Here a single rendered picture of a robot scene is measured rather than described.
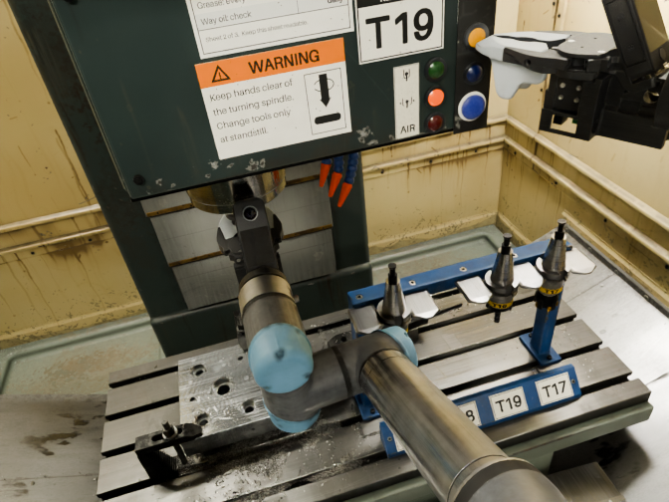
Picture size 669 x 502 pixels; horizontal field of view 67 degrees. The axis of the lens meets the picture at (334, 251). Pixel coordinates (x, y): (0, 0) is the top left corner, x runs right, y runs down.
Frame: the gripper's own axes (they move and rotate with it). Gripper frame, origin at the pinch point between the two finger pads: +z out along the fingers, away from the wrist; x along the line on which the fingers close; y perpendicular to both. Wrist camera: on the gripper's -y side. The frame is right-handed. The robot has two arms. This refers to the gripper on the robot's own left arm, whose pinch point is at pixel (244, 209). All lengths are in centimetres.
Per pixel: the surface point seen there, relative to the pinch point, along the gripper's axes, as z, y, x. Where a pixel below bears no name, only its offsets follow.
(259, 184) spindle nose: -8.8, -8.8, 3.1
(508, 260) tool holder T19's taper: -12.4, 15.8, 44.1
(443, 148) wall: 80, 43, 75
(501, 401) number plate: -19, 49, 43
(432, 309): -13.0, 22.2, 29.0
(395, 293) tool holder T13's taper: -12.5, 16.3, 22.1
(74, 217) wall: 81, 37, -53
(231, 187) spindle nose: -9.3, -9.6, -0.9
